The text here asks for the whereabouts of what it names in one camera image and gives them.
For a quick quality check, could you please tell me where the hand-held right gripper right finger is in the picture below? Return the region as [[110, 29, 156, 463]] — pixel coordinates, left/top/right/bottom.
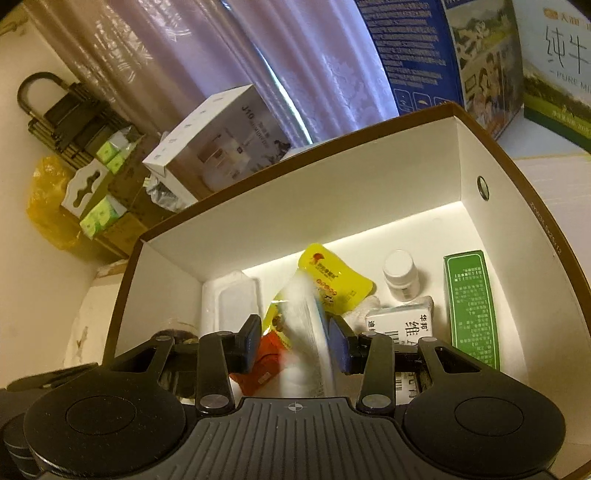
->
[[328, 315, 486, 414]]

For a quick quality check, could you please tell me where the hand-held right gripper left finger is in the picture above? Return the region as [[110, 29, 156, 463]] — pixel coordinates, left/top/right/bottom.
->
[[107, 314, 263, 414]]

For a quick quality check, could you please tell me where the red snack packet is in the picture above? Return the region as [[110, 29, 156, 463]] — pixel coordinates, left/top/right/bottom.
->
[[228, 332, 293, 398]]

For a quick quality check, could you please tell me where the white printed sachet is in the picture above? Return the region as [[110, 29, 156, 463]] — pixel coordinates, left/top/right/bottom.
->
[[276, 271, 339, 398]]

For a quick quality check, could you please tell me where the white cloth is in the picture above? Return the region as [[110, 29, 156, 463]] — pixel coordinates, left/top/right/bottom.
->
[[341, 295, 385, 334]]

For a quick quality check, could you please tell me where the clear plastic container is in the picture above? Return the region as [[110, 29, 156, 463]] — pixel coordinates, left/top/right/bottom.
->
[[200, 270, 265, 339]]

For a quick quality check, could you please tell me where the yellow chestnut snack pouch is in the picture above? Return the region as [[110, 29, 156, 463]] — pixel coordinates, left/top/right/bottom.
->
[[262, 243, 376, 348]]

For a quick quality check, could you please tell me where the white and green medicine box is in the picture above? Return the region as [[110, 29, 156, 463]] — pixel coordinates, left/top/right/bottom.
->
[[364, 295, 435, 400]]

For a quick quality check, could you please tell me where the white pill bottle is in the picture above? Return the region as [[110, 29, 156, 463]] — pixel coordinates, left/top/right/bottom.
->
[[383, 249, 421, 304]]

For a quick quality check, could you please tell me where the brown cardboard box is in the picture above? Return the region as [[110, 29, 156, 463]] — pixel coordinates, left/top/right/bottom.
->
[[103, 102, 591, 480]]

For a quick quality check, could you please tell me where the beige embroidered sheet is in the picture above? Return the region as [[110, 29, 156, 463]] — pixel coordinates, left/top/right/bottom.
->
[[62, 261, 137, 372]]

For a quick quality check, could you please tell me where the trash bin with bag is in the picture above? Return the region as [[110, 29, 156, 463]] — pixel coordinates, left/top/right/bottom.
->
[[142, 176, 197, 214]]

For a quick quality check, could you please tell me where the yellow plastic bag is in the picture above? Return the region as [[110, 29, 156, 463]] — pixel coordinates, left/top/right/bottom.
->
[[26, 155, 85, 251]]

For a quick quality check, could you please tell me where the cardboard box of tissue packs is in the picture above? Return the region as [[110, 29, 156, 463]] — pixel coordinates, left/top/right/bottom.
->
[[59, 128, 155, 257]]

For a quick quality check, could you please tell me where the white appliance box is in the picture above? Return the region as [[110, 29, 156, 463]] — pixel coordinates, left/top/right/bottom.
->
[[141, 84, 293, 205]]

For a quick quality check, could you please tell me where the black folding rack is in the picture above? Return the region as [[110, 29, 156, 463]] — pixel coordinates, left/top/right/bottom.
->
[[17, 71, 140, 172]]

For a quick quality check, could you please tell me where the purple curtain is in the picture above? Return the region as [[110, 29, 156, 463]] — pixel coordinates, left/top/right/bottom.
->
[[23, 0, 398, 153]]

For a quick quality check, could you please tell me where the blue milk carton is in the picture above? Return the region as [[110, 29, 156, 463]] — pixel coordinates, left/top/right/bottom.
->
[[355, 0, 526, 140]]

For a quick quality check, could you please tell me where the green and white milk carton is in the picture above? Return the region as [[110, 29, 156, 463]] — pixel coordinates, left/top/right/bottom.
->
[[512, 0, 591, 154]]

